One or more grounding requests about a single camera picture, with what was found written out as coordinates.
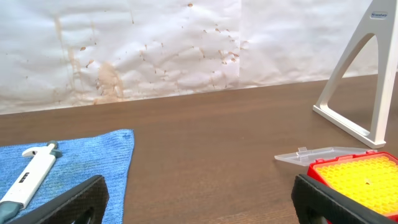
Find white pipette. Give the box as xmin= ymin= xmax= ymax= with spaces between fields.
xmin=0 ymin=140 xmax=63 ymax=224

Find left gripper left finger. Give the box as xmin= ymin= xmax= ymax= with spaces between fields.
xmin=7 ymin=174 xmax=110 ymax=224

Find white and blue stand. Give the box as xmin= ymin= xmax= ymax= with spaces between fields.
xmin=312 ymin=0 xmax=398 ymax=149

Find red and yellow tip box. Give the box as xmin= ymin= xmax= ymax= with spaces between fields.
xmin=274 ymin=146 xmax=398 ymax=222

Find blue cloth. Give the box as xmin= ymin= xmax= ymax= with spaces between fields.
xmin=0 ymin=129 xmax=136 ymax=224

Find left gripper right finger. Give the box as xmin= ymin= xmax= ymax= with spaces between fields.
xmin=291 ymin=174 xmax=398 ymax=224

